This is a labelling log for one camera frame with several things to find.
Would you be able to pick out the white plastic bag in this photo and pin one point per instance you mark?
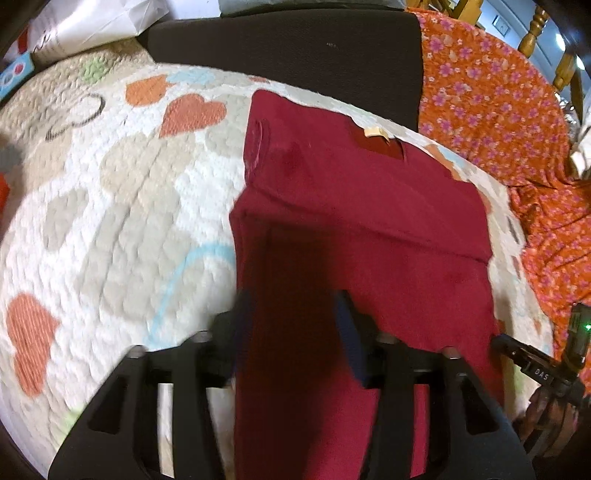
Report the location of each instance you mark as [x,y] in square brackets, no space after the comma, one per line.
[87,25]

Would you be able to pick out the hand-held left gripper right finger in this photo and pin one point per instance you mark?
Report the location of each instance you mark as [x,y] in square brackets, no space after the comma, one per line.
[347,332]

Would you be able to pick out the person's right hand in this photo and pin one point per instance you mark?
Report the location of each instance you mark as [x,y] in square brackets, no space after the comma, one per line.
[556,422]

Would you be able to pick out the dark brown seat cushion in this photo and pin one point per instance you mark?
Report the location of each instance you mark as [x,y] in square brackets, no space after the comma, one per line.
[286,46]

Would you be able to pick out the red t-shirt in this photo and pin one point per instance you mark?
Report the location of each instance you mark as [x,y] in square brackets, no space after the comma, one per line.
[360,221]

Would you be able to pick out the blue printed box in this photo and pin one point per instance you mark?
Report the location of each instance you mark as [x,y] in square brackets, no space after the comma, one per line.
[14,71]

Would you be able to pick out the white wall switch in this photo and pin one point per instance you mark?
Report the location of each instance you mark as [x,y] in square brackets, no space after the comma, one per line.
[501,25]

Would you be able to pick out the red-orange cloth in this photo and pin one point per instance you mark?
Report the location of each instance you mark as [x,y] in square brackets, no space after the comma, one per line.
[2,191]

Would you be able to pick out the white crumpled cloth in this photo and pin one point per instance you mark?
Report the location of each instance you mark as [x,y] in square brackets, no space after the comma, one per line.
[582,152]

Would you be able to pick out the orange floral cloth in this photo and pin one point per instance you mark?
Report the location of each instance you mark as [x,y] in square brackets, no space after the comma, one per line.
[498,115]

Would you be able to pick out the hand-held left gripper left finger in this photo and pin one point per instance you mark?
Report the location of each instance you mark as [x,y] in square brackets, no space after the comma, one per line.
[242,318]

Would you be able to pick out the quilted heart-print blanket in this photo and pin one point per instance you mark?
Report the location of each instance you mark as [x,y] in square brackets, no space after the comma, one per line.
[115,207]

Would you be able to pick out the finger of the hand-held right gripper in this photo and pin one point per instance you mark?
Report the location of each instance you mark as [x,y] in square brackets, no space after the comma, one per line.
[519,357]

